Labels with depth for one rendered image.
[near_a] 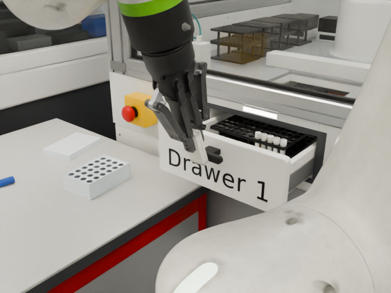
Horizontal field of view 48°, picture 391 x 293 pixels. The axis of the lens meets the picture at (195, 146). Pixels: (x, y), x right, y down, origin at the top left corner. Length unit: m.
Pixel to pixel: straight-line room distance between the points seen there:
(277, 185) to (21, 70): 0.94
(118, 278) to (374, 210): 0.62
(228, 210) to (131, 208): 0.26
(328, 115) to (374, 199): 0.46
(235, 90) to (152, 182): 0.28
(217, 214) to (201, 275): 0.76
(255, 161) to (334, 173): 0.36
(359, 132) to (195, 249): 0.16
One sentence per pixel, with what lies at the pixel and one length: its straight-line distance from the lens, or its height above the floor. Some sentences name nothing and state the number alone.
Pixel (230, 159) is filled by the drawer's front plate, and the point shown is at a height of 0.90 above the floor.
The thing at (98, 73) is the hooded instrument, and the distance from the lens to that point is 1.61.
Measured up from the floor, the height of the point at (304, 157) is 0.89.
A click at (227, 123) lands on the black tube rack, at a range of 0.94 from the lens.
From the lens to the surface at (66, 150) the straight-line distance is 1.16.
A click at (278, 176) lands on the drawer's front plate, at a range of 0.74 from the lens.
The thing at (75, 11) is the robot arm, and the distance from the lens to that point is 0.48.
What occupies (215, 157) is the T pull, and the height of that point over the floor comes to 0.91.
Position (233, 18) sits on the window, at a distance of 0.92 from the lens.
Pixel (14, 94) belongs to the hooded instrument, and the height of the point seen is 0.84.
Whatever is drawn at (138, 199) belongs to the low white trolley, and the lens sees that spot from 0.94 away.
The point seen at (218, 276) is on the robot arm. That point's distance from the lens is 0.32.
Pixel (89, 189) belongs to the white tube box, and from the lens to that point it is 0.94.
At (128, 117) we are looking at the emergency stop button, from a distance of 1.07.
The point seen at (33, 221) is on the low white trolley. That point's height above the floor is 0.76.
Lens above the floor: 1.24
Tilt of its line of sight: 24 degrees down
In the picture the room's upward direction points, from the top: straight up
